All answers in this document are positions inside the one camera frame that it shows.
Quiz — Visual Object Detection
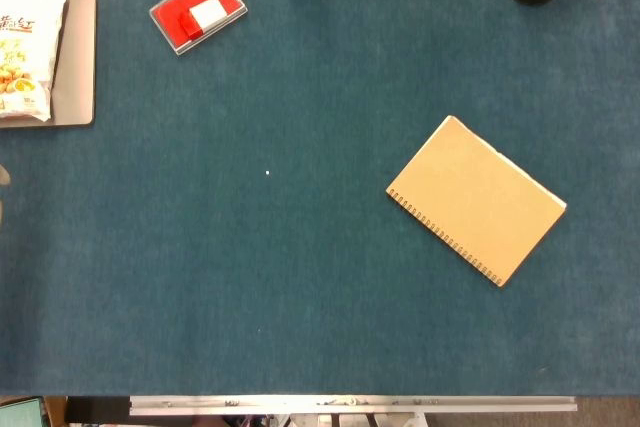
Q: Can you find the kraft cover spiral notebook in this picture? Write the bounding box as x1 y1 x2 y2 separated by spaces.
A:
385 114 568 289

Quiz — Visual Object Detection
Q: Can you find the red white stamp block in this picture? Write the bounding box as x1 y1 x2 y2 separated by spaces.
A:
178 0 227 42

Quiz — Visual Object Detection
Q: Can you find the red ink pad tray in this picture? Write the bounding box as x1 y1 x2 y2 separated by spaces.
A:
148 0 249 57

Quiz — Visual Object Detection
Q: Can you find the white snack bag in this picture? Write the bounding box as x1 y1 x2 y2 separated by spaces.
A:
0 0 69 123

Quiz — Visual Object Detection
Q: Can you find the teal screen device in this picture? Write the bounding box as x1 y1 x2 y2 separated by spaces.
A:
0 396 46 427

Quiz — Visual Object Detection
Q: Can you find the aluminium table edge rail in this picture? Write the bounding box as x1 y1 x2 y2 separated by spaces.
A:
128 395 578 417

